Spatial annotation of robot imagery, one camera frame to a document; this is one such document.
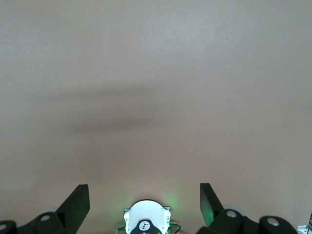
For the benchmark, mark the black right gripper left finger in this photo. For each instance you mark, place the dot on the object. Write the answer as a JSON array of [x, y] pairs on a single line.
[[70, 214]]

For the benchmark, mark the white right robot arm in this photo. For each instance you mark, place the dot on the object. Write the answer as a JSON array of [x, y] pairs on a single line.
[[146, 214]]

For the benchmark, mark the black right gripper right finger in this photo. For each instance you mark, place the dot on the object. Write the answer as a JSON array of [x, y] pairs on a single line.
[[219, 221]]

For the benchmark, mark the brown table cover sheet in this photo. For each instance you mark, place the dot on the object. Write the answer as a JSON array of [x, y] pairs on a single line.
[[156, 73]]

